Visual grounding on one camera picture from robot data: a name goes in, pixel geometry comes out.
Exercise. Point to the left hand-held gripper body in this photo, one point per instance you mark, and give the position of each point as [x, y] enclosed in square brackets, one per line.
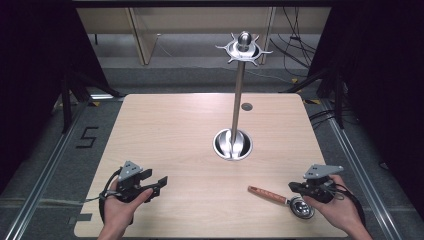
[128, 171]

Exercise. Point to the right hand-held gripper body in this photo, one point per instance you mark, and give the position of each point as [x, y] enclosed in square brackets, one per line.
[320, 170]

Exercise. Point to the metal utensil rack stand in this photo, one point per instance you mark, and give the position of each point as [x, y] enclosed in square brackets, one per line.
[237, 100]

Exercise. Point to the person's left hand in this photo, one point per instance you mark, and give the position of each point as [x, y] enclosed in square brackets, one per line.
[116, 211]

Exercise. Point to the person's right hand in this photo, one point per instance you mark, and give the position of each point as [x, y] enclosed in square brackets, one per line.
[341, 210]

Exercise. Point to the black tape strip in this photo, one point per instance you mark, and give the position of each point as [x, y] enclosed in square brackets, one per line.
[80, 218]

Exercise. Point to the black metal stand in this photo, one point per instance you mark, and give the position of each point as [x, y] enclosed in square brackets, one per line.
[339, 100]
[66, 100]

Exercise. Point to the grey table grommet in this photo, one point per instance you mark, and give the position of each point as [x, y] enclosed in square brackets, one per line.
[246, 107]

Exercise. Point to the black curtain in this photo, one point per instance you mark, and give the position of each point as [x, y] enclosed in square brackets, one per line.
[383, 83]
[33, 66]

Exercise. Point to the beige wooden desk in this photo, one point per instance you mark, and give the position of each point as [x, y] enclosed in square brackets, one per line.
[200, 20]

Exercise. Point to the aluminium floor rail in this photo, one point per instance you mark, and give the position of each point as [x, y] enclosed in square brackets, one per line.
[43, 176]
[360, 166]

